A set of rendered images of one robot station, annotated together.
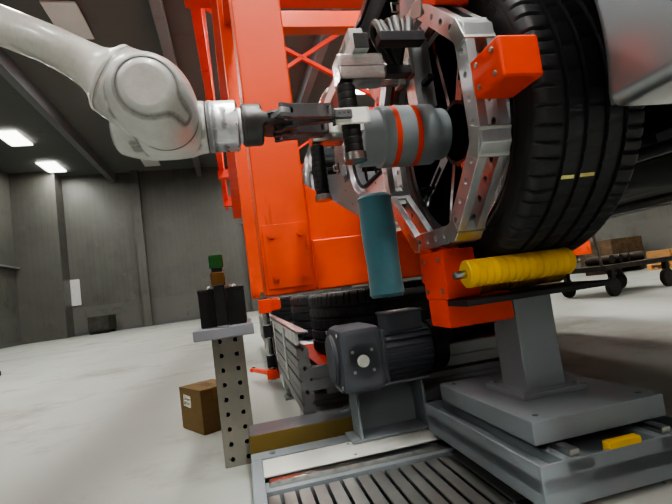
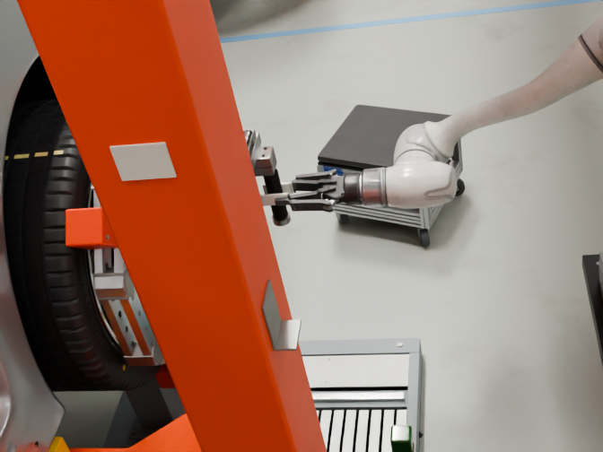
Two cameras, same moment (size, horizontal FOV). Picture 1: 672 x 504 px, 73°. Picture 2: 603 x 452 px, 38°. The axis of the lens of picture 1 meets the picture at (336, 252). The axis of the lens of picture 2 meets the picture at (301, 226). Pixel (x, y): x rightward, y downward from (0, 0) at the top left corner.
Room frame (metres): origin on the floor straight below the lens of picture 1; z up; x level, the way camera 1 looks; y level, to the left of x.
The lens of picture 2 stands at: (2.26, 0.75, 2.02)
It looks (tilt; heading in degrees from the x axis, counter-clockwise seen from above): 38 degrees down; 208
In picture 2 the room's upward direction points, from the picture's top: 13 degrees counter-clockwise
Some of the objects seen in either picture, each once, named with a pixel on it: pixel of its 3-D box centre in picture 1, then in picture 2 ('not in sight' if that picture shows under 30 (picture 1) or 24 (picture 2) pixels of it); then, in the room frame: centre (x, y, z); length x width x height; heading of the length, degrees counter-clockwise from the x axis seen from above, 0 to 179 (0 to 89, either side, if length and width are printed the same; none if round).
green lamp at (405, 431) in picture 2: (216, 262); (401, 438); (1.31, 0.35, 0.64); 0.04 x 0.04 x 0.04; 12
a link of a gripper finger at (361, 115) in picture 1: (351, 115); (277, 188); (0.81, -0.06, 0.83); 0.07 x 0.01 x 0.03; 102
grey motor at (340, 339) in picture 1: (403, 370); not in sight; (1.34, -0.15, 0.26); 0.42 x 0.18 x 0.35; 102
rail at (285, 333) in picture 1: (279, 336); not in sight; (2.71, 0.40, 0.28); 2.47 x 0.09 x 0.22; 12
